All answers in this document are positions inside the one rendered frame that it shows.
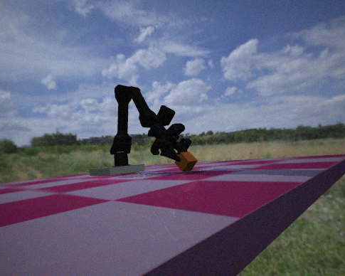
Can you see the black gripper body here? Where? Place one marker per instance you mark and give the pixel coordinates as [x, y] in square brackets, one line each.
[161, 140]

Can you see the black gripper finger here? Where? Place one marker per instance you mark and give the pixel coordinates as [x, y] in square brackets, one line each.
[183, 148]
[169, 152]

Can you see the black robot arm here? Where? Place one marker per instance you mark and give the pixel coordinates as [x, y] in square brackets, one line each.
[122, 141]

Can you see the orange cube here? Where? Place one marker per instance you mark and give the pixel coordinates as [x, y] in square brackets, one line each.
[187, 162]

